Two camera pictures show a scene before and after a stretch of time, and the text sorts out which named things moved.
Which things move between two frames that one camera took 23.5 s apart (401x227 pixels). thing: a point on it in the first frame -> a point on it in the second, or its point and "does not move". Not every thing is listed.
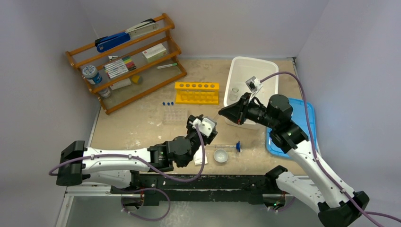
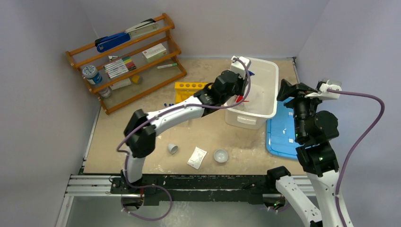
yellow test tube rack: [199, 93] does not move
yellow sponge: [137, 79] does not move
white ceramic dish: [220, 155] does not move
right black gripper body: [245, 109] -> [296, 92]
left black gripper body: [192, 133] -> [239, 89]
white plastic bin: [240, 70] does not move
